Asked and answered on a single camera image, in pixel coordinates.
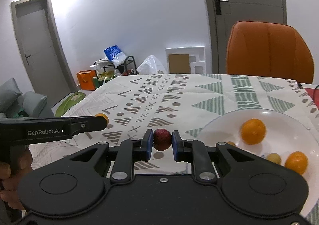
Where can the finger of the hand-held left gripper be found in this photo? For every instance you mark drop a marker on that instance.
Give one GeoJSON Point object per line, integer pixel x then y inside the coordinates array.
{"type": "Point", "coordinates": [89, 125]}

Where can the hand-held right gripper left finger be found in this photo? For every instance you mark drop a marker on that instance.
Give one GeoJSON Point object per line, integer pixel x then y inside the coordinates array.
{"type": "Point", "coordinates": [149, 145]}

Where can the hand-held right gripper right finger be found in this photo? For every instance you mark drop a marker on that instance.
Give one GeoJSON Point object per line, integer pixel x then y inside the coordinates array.
{"type": "Point", "coordinates": [176, 146]}

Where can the dark red plum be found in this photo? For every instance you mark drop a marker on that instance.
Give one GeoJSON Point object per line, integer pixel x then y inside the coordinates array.
{"type": "Point", "coordinates": [162, 139]}

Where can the small orange tangerine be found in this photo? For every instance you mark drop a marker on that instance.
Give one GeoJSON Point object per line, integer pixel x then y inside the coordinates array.
{"type": "Point", "coordinates": [102, 116]}

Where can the small yellow tangerine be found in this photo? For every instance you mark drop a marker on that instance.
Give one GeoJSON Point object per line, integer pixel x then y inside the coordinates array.
{"type": "Point", "coordinates": [231, 144]}

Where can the yellow-green plum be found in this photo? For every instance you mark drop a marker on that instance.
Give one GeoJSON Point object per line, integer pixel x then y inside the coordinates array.
{"type": "Point", "coordinates": [274, 158]}

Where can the white plate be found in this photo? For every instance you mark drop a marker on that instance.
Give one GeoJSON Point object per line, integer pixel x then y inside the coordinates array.
{"type": "Point", "coordinates": [279, 137]}

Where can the orange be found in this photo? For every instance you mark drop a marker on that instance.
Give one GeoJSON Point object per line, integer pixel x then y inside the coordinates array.
{"type": "Point", "coordinates": [296, 162]}
{"type": "Point", "coordinates": [253, 131]}

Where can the person's left hand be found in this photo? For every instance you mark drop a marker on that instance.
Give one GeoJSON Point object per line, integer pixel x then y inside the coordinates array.
{"type": "Point", "coordinates": [15, 190]}

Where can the green floor mat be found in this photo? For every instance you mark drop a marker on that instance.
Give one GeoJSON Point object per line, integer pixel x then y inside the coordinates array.
{"type": "Point", "coordinates": [71, 102]}

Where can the orange box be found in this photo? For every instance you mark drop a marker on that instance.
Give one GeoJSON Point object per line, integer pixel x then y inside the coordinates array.
{"type": "Point", "coordinates": [86, 80]}

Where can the green bags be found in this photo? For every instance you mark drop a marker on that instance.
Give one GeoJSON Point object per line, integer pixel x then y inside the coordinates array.
{"type": "Point", "coordinates": [104, 79]}

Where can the black metal rack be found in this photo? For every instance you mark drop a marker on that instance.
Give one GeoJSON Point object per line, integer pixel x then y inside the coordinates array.
{"type": "Point", "coordinates": [129, 64]}

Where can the blue and white bag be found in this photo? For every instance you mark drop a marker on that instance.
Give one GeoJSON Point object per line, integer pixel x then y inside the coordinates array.
{"type": "Point", "coordinates": [114, 54]}

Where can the white plastic bag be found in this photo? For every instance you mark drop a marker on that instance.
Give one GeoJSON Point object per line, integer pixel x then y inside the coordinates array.
{"type": "Point", "coordinates": [150, 65]}

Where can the brown cardboard piece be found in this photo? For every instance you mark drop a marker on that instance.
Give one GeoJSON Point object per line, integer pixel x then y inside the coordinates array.
{"type": "Point", "coordinates": [179, 63]}

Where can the white foam packaging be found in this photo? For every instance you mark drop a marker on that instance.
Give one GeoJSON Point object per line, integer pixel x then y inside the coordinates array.
{"type": "Point", "coordinates": [197, 65]}

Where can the orange chair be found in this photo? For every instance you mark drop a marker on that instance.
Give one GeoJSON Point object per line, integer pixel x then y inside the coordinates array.
{"type": "Point", "coordinates": [269, 50]}

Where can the red mat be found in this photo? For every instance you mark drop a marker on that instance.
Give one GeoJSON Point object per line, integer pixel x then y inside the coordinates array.
{"type": "Point", "coordinates": [314, 97]}

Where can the grey door with black lock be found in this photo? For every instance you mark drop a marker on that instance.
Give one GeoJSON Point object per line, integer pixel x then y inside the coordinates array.
{"type": "Point", "coordinates": [251, 15]}

